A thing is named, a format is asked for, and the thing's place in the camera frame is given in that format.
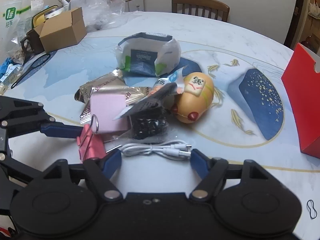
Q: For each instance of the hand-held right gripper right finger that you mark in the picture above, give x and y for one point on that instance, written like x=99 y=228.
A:
x=198 y=163

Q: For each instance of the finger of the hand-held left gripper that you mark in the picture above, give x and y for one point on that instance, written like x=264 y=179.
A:
x=62 y=130
x=15 y=167

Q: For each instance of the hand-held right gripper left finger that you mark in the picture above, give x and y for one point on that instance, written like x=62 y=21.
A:
x=111 y=160

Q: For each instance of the pink binder clip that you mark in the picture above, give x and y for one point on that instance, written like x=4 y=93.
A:
x=91 y=145

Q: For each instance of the bag of small black parts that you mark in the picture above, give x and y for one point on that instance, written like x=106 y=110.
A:
x=147 y=127

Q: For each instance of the yellow squishy bun toy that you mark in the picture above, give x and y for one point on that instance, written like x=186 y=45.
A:
x=195 y=102

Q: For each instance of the silver foil snack packet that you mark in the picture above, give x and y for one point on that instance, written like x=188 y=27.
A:
x=110 y=85

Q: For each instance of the blue white snack wrapper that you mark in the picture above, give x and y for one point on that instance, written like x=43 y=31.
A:
x=172 y=78

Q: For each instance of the white cardboard box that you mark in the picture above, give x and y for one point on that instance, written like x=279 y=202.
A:
x=300 y=100

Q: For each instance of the white patterned desktop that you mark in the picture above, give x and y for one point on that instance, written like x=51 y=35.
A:
x=250 y=42

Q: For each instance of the pink sticky note pad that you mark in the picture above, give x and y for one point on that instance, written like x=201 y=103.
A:
x=107 y=110

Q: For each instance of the black loop-shaped tool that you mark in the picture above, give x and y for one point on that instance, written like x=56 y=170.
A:
x=22 y=77

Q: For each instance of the small white blue carton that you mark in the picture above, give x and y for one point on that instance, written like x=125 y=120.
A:
x=11 y=73

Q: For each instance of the grey printed wrapper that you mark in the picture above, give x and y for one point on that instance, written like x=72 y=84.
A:
x=150 y=100

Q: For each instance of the blue cloth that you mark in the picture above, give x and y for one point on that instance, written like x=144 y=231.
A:
x=5 y=67

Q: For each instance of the brown mug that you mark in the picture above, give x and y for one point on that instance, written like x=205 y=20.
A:
x=33 y=42

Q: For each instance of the small brown cardboard box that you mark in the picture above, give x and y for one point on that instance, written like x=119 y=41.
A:
x=62 y=35

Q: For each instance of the torn white paper bag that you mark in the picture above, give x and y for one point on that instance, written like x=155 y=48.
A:
x=170 y=52

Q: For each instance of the yellow rimmed container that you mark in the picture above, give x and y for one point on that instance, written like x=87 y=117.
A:
x=50 y=15

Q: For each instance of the black rubber band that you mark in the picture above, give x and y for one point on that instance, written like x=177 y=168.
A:
x=307 y=207

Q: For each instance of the green print plastic bag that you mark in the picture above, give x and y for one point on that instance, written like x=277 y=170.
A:
x=12 y=12

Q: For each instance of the clear plastic bag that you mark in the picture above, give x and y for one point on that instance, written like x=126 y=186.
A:
x=100 y=7

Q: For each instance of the small white cabinet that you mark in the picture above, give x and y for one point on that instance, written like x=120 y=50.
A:
x=133 y=3

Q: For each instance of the wooden chair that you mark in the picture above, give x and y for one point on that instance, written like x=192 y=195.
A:
x=200 y=1

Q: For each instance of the wooden shelf unit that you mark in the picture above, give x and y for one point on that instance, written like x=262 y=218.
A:
x=313 y=12

